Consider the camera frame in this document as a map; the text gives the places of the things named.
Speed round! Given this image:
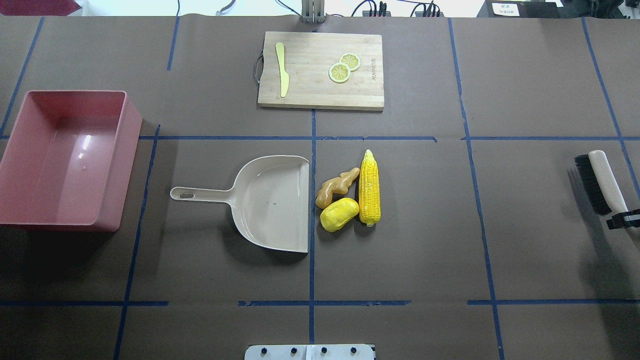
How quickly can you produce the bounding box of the pink plastic bin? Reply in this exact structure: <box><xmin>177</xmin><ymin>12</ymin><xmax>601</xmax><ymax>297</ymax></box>
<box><xmin>0</xmin><ymin>90</ymin><xmax>143</xmax><ymax>232</ymax></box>

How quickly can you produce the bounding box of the toy ginger root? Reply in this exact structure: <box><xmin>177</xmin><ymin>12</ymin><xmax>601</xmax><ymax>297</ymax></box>
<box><xmin>315</xmin><ymin>167</ymin><xmax>361</xmax><ymax>209</ymax></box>

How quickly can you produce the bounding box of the yellow toy lemon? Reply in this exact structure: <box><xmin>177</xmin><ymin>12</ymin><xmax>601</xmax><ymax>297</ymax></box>
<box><xmin>320</xmin><ymin>197</ymin><xmax>360</xmax><ymax>233</ymax></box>

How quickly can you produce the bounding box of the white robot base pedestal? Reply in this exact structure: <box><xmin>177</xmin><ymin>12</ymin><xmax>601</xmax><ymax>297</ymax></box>
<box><xmin>244</xmin><ymin>343</ymin><xmax>377</xmax><ymax>360</ymax></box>

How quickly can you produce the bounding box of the yellow plastic knife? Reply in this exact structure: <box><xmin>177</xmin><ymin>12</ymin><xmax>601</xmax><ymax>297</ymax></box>
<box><xmin>275</xmin><ymin>42</ymin><xmax>290</xmax><ymax>98</ymax></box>

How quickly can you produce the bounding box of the black box with label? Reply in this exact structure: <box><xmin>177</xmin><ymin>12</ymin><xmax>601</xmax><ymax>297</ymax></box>
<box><xmin>476</xmin><ymin>0</ymin><xmax>561</xmax><ymax>19</ymax></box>

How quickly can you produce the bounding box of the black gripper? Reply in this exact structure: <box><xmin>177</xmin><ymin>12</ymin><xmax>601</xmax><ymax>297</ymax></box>
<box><xmin>606</xmin><ymin>209</ymin><xmax>640</xmax><ymax>230</ymax></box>

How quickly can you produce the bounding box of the wooden cutting board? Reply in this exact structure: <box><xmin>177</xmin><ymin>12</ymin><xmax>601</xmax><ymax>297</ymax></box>
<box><xmin>257</xmin><ymin>31</ymin><xmax>386</xmax><ymax>112</ymax></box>

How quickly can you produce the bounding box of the aluminium frame post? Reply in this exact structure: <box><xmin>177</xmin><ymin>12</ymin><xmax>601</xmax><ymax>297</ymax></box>
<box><xmin>300</xmin><ymin>0</ymin><xmax>326</xmax><ymax>24</ymax></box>

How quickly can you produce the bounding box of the beige plastic dustpan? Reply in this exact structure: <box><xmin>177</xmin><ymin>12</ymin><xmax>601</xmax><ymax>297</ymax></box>
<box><xmin>169</xmin><ymin>155</ymin><xmax>310</xmax><ymax>254</ymax></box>

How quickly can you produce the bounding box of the yellow toy corn cob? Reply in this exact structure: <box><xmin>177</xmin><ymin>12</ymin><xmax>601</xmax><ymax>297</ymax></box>
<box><xmin>358</xmin><ymin>149</ymin><xmax>382</xmax><ymax>227</ymax></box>

